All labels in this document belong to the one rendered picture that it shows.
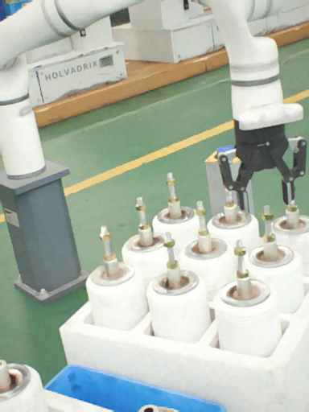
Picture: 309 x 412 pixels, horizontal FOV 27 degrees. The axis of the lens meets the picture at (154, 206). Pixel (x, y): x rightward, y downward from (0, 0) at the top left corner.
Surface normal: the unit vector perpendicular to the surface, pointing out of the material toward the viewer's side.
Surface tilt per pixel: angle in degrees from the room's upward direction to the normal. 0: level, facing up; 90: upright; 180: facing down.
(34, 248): 90
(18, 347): 0
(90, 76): 90
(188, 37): 90
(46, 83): 90
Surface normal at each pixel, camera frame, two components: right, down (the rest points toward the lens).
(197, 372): -0.47, 0.41
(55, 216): 0.62, 0.22
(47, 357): -0.15, -0.91
